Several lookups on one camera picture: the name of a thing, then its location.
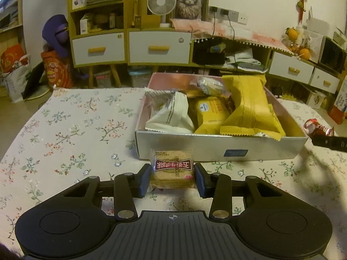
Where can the white gift bag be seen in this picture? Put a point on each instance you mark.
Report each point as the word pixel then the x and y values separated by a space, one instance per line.
pixel 311 43

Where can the brown cardboard box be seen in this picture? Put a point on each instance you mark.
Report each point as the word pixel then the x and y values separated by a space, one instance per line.
pixel 147 21

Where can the wooden tv cabinet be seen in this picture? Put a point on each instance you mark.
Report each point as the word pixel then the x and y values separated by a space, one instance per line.
pixel 268 57

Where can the tall wooden shelf unit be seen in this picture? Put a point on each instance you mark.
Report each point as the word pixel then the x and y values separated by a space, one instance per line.
pixel 124 5

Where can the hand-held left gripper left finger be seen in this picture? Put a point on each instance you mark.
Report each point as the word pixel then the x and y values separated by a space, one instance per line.
pixel 143 181

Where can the framed cat picture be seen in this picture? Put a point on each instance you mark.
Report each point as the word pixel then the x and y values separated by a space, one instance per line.
pixel 189 2

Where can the floral tablecloth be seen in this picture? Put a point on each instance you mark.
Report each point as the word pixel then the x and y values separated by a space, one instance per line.
pixel 67 130

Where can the orange printed bag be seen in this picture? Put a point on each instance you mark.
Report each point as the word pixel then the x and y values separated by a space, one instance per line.
pixel 57 70

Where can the blue-lid storage bin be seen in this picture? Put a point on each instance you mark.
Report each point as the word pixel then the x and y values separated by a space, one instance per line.
pixel 138 77

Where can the white striped snack packet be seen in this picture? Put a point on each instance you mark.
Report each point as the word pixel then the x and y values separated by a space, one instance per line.
pixel 168 113

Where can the brown snack packet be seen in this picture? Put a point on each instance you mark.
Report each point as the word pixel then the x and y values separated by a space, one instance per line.
pixel 173 168

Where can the white printed storage crate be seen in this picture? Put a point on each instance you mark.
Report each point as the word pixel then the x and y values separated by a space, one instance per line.
pixel 315 98

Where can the white paper bag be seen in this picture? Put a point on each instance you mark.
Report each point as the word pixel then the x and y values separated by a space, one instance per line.
pixel 16 84

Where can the white carton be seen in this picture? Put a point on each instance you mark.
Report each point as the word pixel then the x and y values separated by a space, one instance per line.
pixel 84 24

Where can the wooden bookshelf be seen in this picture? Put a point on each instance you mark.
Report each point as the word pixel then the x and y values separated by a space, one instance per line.
pixel 10 19

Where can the purple plush toy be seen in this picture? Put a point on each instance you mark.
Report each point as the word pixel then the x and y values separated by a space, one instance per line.
pixel 55 35

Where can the orange fruit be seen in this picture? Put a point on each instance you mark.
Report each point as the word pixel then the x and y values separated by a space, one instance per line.
pixel 292 33
pixel 304 52

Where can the silver pink cardboard box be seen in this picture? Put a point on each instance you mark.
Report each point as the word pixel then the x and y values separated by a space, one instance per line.
pixel 211 147

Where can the pile of papers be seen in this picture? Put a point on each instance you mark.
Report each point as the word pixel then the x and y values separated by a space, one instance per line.
pixel 244 61

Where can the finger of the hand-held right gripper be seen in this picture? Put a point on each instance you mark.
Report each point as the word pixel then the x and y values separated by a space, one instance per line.
pixel 333 143

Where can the small brown carton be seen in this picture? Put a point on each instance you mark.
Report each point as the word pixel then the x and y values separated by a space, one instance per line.
pixel 115 20

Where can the clear storage bin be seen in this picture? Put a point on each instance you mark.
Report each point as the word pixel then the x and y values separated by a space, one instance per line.
pixel 103 80

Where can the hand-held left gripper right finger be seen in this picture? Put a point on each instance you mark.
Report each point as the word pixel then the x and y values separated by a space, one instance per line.
pixel 202 181

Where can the black charger plug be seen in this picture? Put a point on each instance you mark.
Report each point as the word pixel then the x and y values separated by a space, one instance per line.
pixel 214 9
pixel 225 12

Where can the bag of small oranges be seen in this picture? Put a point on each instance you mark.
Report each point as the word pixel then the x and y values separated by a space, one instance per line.
pixel 292 47

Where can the yellow blue-label snack packet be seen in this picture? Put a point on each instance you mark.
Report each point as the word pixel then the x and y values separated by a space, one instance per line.
pixel 208 113

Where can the black bag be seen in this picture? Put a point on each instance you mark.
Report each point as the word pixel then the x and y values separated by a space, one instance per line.
pixel 207 55

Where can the large yellow snack packet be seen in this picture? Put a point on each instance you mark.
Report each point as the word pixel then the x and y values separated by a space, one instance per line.
pixel 249 105

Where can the colourful gift bag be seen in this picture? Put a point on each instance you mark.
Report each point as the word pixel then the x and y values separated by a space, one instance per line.
pixel 338 105

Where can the black flat panel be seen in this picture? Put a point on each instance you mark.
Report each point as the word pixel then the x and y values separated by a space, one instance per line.
pixel 34 82

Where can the white black-print snack packet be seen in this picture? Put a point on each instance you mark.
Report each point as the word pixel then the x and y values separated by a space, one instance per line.
pixel 210 84

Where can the white black microwave oven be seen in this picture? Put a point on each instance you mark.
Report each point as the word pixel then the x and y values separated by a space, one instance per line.
pixel 332 55

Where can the cardboard tube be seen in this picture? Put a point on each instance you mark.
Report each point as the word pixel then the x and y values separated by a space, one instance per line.
pixel 142 1

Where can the pink tasselled cloth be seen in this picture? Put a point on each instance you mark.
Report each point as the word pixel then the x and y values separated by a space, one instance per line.
pixel 244 36

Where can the orange red bag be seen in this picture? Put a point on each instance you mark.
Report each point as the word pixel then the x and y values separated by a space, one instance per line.
pixel 10 57

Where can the white boxes on microwave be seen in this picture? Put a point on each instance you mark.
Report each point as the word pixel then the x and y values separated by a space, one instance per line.
pixel 320 23

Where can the red white snack packet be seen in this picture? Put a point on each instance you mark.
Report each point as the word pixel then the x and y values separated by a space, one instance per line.
pixel 313 127

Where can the white desk fan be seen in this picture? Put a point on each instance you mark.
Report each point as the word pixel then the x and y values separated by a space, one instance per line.
pixel 161 2

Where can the wall socket panel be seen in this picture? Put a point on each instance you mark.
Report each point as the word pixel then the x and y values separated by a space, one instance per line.
pixel 233 13

